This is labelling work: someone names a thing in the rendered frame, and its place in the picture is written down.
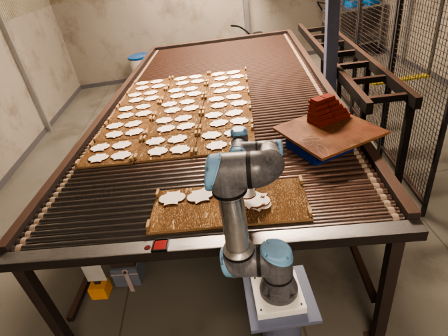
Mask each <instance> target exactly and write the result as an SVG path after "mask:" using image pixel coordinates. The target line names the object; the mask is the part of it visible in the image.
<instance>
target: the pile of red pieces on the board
mask: <svg viewBox="0 0 448 336"><path fill-rule="evenodd" d="M308 102H309V104H308V107H309V108H308V110H307V111H308V114H307V122H308V123H310V124H312V125H314V126H316V127H317V128H319V129H320V128H322V127H325V126H328V125H330V124H333V123H336V122H338V121H341V120H344V119H347V118H349V117H350V114H351V113H350V112H348V111H347V110H348V109H346V107H344V106H343V105H342V103H340V102H339V100H338V99H336V96H335V95H332V94H330V93H326V94H323V95H320V96H317V97H314V98H311V99H310V100H308Z"/></svg>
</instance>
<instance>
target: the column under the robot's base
mask: <svg viewBox="0 0 448 336"><path fill-rule="evenodd" d="M293 270H295V272H296V275H297V278H298V281H299V284H300V287H301V290H302V293H303V296H304V299H305V302H306V305H307V313H303V314H298V315H290V316H285V317H276V318H272V319H263V320H258V318H257V311H256V307H255V300H254V296H253V289H252V284H251V278H250V277H243V285H244V290H245V298H246V303H247V311H248V316H249V324H250V329H251V334H254V333H262V334H263V336H301V327H302V326H308V325H316V324H321V323H323V320H322V317H321V314H320V311H319V308H318V306H317V302H316V300H315V297H314V294H313V291H312V289H311V286H310V283H309V280H308V278H307V274H306V272H305V269H304V266H303V265H297V266H293Z"/></svg>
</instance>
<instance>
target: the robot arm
mask: <svg viewBox="0 0 448 336"><path fill-rule="evenodd" d="M230 136H231V147H230V150H229V152H228V153H222V152H219V153H213V154H210V155H208V156H207V158H206V162H205V175H204V184H205V190H206V191H211V192H212V195H213V197H214V198H215V199H216V200H218V202H219V210H220V214H221V220H222V225H223V232H224V236H225V244H224V246H223V247H222V248H221V250H220V255H219V257H220V262H221V270H222V272H223V274H224V276H226V277H232V278H238V277H262V279H261V282H260V285H259V290H260V294H261V296H262V298H263V300H264V301H266V302H267V303H268V304H270V305H274V306H286V305H288V304H290V303H292V302H294V300H295V299H296V298H297V295H298V284H297V282H296V280H295V278H294V276H293V254H292V250H291V248H290V246H289V245H288V244H287V243H286V242H284V241H282V240H280V239H267V240H266V241H264V242H262V244H261V245H254V244H253V242H252V241H251V240H250V239H249V234H248V228H247V218H246V211H245V201H244V196H245V195H246V193H247V189H257V188H260V187H264V186H267V185H269V184H271V183H272V182H274V181H275V180H277V179H278V178H279V177H280V176H281V174H282V173H283V170H284V167H285V162H284V159H283V142H282V140H280V139H273V140H264V141H249V140H248V133H247V128H246V127H244V126H235V127H233V128H232V129H231V134H230Z"/></svg>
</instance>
